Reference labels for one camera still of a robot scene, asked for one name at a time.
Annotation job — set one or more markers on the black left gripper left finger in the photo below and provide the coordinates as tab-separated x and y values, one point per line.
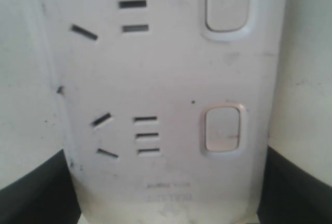
44	195

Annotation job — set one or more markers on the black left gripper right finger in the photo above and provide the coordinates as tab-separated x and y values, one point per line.
291	195

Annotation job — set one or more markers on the white five-outlet power strip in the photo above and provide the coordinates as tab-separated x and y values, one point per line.
166	104

